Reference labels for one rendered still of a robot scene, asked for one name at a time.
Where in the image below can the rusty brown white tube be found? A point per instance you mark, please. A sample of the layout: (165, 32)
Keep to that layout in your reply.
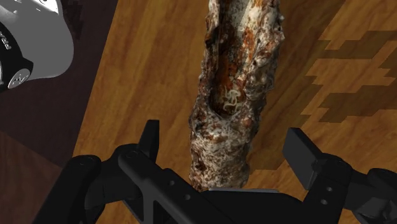
(234, 93)

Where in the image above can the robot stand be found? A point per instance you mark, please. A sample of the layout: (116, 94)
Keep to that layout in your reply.
(52, 102)

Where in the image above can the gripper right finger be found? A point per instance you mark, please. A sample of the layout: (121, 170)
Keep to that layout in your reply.
(322, 173)

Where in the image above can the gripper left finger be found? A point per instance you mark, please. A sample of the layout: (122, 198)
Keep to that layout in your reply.
(145, 173)

